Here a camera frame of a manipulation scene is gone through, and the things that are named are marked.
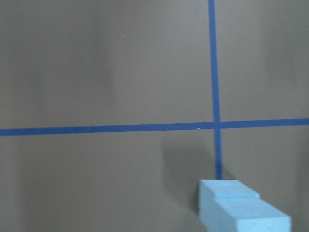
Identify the light blue foam block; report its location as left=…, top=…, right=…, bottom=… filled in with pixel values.
left=199, top=198, right=292, bottom=232
left=198, top=179, right=260, bottom=213

